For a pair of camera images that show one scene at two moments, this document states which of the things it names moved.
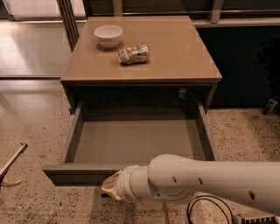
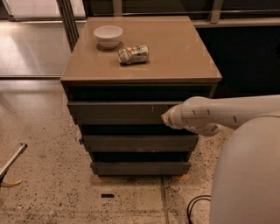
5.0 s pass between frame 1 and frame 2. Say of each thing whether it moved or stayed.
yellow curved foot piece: stayed
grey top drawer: moved
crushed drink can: stayed
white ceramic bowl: stayed
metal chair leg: stayed
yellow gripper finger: moved
